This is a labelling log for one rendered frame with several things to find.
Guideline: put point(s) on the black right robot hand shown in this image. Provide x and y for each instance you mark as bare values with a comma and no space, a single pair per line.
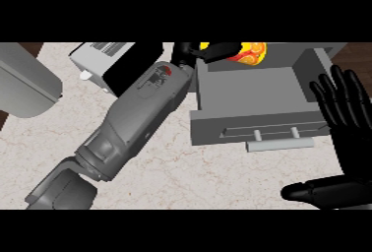
352,138

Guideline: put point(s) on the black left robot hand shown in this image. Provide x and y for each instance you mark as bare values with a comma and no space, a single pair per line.
220,50

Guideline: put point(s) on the yellow and orange cup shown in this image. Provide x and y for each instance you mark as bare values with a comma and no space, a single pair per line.
251,53

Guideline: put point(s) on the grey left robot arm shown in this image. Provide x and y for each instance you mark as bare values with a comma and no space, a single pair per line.
141,108

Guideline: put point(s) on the grey open drawer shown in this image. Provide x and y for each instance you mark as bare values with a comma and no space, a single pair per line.
251,92

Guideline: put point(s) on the grey drawer front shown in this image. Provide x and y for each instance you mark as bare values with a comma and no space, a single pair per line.
213,129

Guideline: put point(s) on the grey cabinet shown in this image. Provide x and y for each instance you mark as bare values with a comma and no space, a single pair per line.
288,52

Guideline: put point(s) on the white and black toaster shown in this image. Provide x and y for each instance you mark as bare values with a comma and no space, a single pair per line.
95,60

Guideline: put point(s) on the grey rounded appliance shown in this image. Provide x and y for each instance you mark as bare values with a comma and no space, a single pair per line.
24,85

